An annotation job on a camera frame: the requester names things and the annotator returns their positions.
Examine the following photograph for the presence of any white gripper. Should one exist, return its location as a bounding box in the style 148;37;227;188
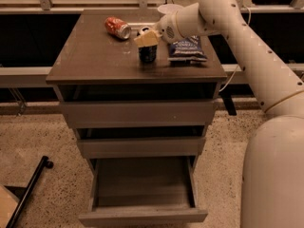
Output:
134;11;184;48

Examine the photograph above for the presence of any dark blue pepsi can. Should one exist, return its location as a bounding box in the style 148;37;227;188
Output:
139;46;157;63

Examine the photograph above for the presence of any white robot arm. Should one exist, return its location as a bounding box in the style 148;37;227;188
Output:
135;0;304;228

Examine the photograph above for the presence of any red soda can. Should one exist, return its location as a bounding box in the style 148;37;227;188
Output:
104;16;131;40

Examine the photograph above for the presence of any grey drawer cabinet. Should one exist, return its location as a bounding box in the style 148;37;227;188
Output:
46;9;228;176

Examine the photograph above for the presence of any grey top drawer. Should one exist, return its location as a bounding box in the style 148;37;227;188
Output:
60;101;215;128

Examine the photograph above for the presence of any grey middle drawer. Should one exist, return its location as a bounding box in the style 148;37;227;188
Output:
77;137;205;159

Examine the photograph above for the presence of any grey open bottom drawer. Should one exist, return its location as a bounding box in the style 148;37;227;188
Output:
79;157;207;227

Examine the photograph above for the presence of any white bowl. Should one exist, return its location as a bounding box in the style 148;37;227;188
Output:
158;4;182;15

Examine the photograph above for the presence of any blue chip bag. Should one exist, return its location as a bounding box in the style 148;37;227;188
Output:
168;36;207;62

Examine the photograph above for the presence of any black metal bar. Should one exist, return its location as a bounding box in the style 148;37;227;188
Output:
6;156;53;228

